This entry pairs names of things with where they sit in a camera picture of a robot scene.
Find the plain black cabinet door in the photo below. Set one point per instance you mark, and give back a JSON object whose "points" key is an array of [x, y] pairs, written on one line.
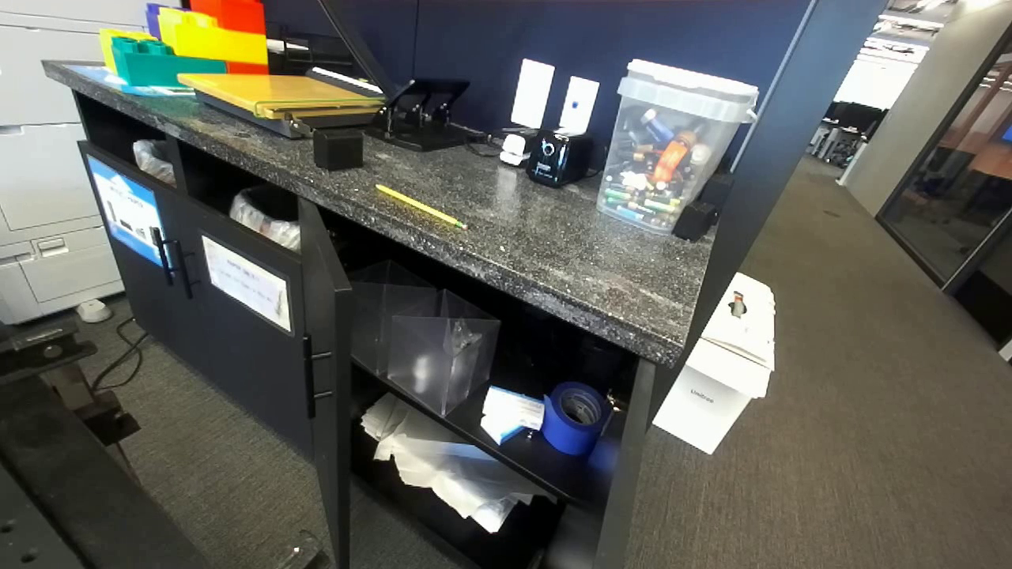
{"points": [[330, 350]]}

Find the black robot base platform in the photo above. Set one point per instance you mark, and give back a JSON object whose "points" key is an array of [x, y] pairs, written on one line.
{"points": [[63, 461]]}

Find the black cabinet with granite top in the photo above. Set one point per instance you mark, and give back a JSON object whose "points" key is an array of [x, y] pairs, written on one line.
{"points": [[547, 238]]}

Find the black door with white label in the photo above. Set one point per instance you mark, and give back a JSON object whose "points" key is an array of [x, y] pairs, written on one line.
{"points": [[240, 350]]}

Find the black door with blue label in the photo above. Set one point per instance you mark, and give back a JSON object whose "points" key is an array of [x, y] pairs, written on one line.
{"points": [[129, 279]]}

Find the glass office door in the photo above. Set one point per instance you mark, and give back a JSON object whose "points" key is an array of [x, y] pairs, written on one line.
{"points": [[953, 189]]}

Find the clear plastic box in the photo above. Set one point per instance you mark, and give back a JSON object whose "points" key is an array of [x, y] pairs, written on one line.
{"points": [[432, 337]]}

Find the yellow pencil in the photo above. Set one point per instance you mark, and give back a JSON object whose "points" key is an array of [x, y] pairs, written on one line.
{"points": [[418, 207]]}

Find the small white folded cloth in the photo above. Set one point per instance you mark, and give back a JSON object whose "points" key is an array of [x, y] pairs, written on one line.
{"points": [[509, 412]]}

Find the small white gadget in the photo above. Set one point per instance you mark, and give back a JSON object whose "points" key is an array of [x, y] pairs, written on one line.
{"points": [[514, 149]]}

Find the black device with blue logo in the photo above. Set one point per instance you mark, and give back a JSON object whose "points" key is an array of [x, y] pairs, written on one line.
{"points": [[553, 158]]}

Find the blue tape roll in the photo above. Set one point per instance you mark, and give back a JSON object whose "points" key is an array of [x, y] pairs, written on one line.
{"points": [[573, 417]]}

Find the black desk stand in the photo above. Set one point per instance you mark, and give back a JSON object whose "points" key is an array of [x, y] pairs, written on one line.
{"points": [[427, 115]]}

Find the white crumpled plastic sheet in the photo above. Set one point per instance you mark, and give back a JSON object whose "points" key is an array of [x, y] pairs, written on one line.
{"points": [[454, 469]]}

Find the short white card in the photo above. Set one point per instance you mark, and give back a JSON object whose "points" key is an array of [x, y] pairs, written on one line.
{"points": [[578, 106]]}

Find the tall white card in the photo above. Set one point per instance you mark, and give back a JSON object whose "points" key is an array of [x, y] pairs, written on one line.
{"points": [[533, 91]]}

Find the small black block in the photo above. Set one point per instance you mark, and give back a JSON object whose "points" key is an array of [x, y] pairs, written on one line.
{"points": [[698, 219]]}

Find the clear plastic bin with lid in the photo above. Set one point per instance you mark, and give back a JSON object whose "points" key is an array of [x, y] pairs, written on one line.
{"points": [[669, 146]]}

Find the small black box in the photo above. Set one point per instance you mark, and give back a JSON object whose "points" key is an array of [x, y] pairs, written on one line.
{"points": [[339, 149]]}

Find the white cardboard box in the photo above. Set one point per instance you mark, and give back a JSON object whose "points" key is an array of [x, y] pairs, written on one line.
{"points": [[723, 369]]}

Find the large clear plastic bag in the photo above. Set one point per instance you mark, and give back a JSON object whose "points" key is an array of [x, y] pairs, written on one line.
{"points": [[263, 216]]}

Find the white paper label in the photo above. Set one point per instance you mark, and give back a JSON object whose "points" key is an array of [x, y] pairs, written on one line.
{"points": [[243, 283]]}

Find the yellow flat board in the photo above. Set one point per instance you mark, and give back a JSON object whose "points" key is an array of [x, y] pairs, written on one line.
{"points": [[280, 97]]}

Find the small clear plastic bag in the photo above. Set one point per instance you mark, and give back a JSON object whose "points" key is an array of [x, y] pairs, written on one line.
{"points": [[155, 158]]}

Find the yellow toy block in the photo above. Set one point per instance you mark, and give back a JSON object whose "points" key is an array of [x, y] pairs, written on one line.
{"points": [[217, 40]]}

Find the red toy block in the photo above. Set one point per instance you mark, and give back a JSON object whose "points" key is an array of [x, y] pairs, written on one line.
{"points": [[232, 15]]}

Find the blue paper label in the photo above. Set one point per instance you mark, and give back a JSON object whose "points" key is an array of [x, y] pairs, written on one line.
{"points": [[123, 209]]}

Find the green toy block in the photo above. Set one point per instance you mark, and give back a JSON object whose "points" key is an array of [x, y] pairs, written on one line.
{"points": [[146, 65]]}

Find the white drawer unit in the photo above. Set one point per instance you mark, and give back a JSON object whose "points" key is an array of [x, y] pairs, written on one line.
{"points": [[43, 189]]}

